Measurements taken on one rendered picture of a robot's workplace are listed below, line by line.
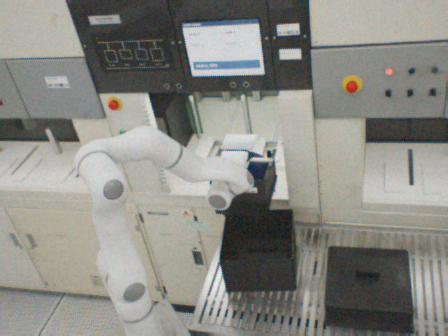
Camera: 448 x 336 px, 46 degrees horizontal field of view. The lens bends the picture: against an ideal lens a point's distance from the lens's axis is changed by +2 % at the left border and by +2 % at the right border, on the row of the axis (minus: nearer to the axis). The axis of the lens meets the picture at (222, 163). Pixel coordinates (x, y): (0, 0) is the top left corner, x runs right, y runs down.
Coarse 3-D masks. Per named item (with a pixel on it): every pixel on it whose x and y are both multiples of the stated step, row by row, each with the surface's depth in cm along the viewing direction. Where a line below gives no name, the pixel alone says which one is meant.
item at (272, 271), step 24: (240, 216) 217; (288, 216) 214; (240, 240) 225; (264, 240) 223; (288, 240) 220; (240, 264) 194; (264, 264) 193; (288, 264) 191; (240, 288) 202; (264, 288) 201; (288, 288) 199
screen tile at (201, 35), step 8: (192, 32) 189; (200, 32) 189; (208, 32) 188; (192, 40) 191; (200, 40) 191; (208, 40) 190; (216, 40) 189; (192, 48) 193; (200, 48) 192; (208, 48) 192; (216, 48) 191; (192, 56) 195; (200, 56) 194; (208, 56) 194; (216, 56) 193
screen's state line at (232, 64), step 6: (234, 60) 192; (240, 60) 191; (246, 60) 191; (252, 60) 190; (258, 60) 190; (198, 66) 197; (204, 66) 197; (210, 66) 196; (216, 66) 195; (222, 66) 195; (228, 66) 194; (234, 66) 193; (240, 66) 193; (246, 66) 192; (252, 66) 192; (258, 66) 191
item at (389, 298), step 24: (336, 264) 194; (360, 264) 192; (384, 264) 191; (408, 264) 189; (336, 288) 185; (360, 288) 184; (384, 288) 182; (408, 288) 181; (336, 312) 181; (360, 312) 178; (384, 312) 176; (408, 312) 173
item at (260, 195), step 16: (224, 144) 195; (240, 144) 193; (256, 160) 197; (272, 160) 196; (272, 176) 204; (256, 192) 194; (272, 192) 204; (240, 208) 201; (256, 208) 199; (256, 224) 204
